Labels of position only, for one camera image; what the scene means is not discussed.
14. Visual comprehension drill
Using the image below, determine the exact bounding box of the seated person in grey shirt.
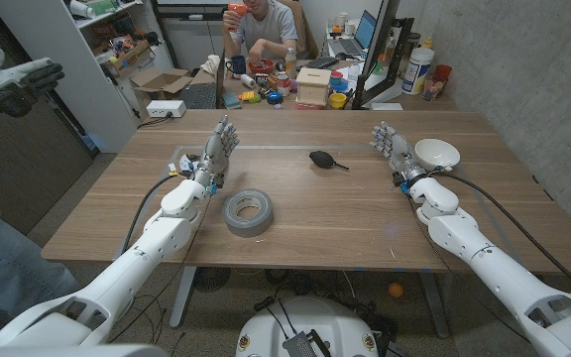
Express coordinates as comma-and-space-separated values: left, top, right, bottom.
222, 0, 299, 64

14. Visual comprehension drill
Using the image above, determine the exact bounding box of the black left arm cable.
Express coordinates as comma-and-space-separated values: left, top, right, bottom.
120, 173, 187, 254

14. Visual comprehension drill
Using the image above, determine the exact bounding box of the clear plastic bottle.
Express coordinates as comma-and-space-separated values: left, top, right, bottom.
285, 47, 298, 79

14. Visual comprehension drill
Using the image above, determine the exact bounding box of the open cardboard box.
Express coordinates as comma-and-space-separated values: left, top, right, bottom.
130, 66, 193, 100

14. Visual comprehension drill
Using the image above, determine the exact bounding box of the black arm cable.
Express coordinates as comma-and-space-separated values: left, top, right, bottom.
431, 170, 571, 302
120, 173, 187, 254

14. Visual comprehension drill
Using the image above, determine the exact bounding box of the black monitor on stand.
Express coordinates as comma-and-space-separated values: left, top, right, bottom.
352, 0, 415, 110

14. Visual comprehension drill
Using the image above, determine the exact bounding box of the small wooden box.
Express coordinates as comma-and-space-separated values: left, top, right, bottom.
295, 66, 332, 107

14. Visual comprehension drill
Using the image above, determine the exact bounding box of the black and white glove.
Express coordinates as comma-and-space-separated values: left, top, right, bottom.
0, 47, 66, 119

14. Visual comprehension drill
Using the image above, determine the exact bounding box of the white shelf unit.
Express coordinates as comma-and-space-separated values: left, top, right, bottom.
0, 0, 175, 154

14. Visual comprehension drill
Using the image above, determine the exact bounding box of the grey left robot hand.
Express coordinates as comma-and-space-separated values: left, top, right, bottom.
193, 114, 241, 188

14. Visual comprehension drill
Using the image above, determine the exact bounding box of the grey table leg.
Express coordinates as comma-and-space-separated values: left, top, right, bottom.
169, 266, 197, 329
418, 271, 451, 340

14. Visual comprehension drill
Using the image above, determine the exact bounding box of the black rubber bulb pipette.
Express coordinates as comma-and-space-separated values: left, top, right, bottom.
308, 150, 351, 172

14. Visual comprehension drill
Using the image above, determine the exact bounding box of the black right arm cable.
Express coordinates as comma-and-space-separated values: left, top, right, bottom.
431, 170, 571, 302

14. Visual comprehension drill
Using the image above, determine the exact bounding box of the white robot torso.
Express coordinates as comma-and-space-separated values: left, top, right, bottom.
235, 296, 380, 357

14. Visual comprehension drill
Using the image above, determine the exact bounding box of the cardboard box with toys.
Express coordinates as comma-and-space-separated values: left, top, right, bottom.
106, 39, 153, 75

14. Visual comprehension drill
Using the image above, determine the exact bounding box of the white power strip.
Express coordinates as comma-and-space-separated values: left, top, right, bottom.
146, 99, 187, 119

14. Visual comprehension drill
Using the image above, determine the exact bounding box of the open laptop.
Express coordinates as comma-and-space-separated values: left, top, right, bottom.
328, 9, 379, 57

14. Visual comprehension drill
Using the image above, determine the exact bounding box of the white wipes canister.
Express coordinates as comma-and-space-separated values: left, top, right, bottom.
401, 47, 435, 96

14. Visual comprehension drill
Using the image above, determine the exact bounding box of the orange plastic toy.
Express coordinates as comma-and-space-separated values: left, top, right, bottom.
227, 2, 251, 21

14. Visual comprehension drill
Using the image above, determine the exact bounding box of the black keyboard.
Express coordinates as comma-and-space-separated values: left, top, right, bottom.
304, 56, 340, 70

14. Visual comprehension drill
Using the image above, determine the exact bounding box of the standing person in blue jeans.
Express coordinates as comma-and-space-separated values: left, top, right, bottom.
0, 178, 81, 341

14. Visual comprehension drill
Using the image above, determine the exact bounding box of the brown chair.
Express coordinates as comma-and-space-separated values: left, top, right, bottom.
285, 0, 320, 60

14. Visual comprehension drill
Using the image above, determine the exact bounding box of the white bowl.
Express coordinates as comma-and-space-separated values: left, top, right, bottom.
413, 138, 462, 173

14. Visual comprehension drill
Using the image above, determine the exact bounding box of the dark blue mug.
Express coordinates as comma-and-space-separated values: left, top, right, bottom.
225, 55, 248, 75

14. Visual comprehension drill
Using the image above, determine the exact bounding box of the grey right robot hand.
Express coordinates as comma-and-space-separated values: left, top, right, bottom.
370, 121, 428, 188

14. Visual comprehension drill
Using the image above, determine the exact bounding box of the grey duct tape roll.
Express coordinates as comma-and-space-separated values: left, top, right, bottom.
221, 187, 275, 238

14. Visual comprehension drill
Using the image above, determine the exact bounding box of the clear cup with coloured pieces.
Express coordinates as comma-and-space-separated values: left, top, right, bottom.
422, 73, 446, 102

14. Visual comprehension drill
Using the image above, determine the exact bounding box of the red bowl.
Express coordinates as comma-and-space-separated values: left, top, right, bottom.
248, 59, 276, 75

